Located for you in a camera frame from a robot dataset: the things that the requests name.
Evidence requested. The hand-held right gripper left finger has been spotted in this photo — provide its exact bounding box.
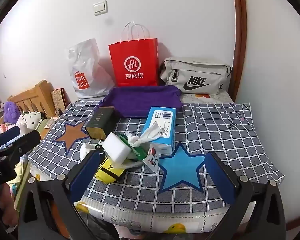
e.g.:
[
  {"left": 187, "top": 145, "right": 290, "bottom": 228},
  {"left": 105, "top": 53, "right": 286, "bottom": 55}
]
[{"left": 17, "top": 150, "right": 102, "bottom": 240}]

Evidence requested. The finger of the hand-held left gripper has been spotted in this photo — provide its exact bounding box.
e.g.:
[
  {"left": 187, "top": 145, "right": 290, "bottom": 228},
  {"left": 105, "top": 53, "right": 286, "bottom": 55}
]
[
  {"left": 0, "top": 129, "right": 42, "bottom": 159},
  {"left": 0, "top": 126, "right": 22, "bottom": 147}
]

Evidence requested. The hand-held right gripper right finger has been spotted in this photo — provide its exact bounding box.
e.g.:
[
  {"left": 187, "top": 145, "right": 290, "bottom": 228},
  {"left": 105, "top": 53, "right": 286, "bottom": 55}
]
[{"left": 205, "top": 151, "right": 287, "bottom": 240}]

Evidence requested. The yellow mini bag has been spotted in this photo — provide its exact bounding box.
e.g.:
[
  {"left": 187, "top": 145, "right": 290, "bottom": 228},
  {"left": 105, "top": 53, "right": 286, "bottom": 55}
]
[{"left": 94, "top": 156, "right": 127, "bottom": 182}]

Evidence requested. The white sponge block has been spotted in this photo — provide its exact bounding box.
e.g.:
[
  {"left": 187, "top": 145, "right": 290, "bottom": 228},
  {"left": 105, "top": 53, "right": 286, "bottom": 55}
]
[{"left": 101, "top": 132, "right": 130, "bottom": 161}]

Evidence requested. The green packet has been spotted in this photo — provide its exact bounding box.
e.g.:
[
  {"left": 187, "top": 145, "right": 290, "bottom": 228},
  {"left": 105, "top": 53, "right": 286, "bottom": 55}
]
[{"left": 125, "top": 142, "right": 150, "bottom": 161}]

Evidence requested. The white fruit-print packet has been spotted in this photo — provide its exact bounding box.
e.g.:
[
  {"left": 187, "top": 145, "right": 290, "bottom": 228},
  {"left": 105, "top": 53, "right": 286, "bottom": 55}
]
[{"left": 141, "top": 142, "right": 162, "bottom": 174}]

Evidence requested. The person's left hand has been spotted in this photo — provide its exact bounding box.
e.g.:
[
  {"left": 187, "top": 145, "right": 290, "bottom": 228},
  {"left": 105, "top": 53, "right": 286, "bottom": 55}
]
[{"left": 0, "top": 184, "right": 19, "bottom": 233}]

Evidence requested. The white spotted plush toy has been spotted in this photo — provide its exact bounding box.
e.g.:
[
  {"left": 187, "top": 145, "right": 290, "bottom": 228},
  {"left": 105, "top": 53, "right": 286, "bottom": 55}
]
[{"left": 15, "top": 111, "right": 44, "bottom": 133}]

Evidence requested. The purple plush toy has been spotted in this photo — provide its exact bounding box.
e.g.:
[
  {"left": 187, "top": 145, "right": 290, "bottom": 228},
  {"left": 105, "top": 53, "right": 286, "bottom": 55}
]
[{"left": 3, "top": 101, "right": 22, "bottom": 124}]

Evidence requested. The wooden headboard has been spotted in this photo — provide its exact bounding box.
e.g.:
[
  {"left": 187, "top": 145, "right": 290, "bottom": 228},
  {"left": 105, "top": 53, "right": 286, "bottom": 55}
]
[{"left": 7, "top": 79, "right": 58, "bottom": 120}]

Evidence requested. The grey checked star blanket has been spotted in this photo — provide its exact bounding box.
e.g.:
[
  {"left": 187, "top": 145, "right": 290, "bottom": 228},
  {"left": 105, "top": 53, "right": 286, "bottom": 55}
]
[{"left": 27, "top": 97, "right": 285, "bottom": 214}]

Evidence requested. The black and gold tin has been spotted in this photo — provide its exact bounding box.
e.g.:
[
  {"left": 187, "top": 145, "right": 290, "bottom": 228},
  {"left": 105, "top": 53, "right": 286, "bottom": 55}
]
[{"left": 84, "top": 106, "right": 118, "bottom": 140}]

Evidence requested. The blue tissue pack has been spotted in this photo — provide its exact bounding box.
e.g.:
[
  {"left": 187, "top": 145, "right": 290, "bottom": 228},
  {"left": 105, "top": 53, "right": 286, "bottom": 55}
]
[{"left": 141, "top": 106, "right": 177, "bottom": 155}]

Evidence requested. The purple towel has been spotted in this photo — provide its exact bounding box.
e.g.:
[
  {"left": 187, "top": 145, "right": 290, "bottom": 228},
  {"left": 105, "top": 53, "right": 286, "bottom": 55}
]
[{"left": 99, "top": 85, "right": 184, "bottom": 118}]

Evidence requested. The white plastic bag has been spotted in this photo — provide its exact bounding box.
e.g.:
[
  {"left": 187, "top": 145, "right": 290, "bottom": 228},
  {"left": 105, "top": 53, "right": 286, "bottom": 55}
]
[{"left": 68, "top": 38, "right": 115, "bottom": 98}]

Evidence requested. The beige waist bag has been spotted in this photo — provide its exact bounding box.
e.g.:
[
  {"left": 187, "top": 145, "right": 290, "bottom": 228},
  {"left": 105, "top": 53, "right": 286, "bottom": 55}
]
[{"left": 159, "top": 57, "right": 232, "bottom": 95}]

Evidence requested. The red paper bag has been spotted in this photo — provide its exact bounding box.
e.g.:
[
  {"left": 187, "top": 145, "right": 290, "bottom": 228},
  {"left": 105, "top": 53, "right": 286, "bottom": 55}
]
[{"left": 108, "top": 21, "right": 160, "bottom": 88}]

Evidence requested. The brown picture frame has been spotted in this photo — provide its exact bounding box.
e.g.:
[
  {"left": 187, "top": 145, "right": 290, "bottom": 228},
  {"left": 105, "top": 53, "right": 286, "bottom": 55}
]
[{"left": 51, "top": 88, "right": 67, "bottom": 115}]

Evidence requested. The white light switch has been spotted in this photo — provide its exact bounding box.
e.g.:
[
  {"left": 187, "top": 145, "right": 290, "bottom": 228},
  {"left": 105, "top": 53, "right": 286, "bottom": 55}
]
[{"left": 93, "top": 1, "right": 108, "bottom": 16}]

